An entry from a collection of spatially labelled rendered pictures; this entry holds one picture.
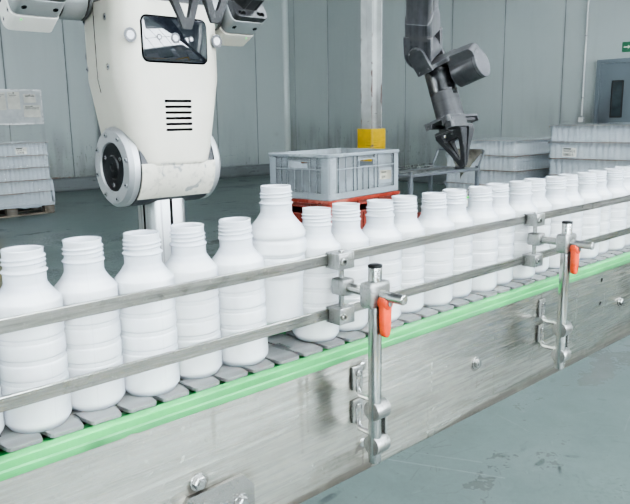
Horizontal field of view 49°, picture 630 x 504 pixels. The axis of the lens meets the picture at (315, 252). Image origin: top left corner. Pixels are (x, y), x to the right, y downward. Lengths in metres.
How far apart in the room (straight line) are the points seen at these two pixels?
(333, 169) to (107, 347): 2.65
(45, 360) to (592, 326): 1.04
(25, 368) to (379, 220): 0.48
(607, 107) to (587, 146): 4.29
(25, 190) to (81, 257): 9.72
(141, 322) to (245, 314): 0.13
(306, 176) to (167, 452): 2.71
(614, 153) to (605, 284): 6.03
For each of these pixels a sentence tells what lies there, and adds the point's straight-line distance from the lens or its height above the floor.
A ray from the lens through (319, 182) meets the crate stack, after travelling 3.30.
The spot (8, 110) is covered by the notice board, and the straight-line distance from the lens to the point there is 13.35.
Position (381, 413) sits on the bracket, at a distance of 0.84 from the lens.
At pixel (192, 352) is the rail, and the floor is 1.04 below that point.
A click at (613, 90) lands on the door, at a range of 11.77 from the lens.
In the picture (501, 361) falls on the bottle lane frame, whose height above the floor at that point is 0.89.
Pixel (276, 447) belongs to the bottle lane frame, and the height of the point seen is 0.91.
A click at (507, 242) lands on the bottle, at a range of 1.16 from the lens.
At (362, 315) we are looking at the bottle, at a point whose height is 1.02.
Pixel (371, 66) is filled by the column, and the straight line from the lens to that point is 11.12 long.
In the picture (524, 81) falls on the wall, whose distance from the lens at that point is 12.54.
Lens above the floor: 1.28
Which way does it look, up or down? 11 degrees down
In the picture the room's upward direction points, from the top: 1 degrees counter-clockwise
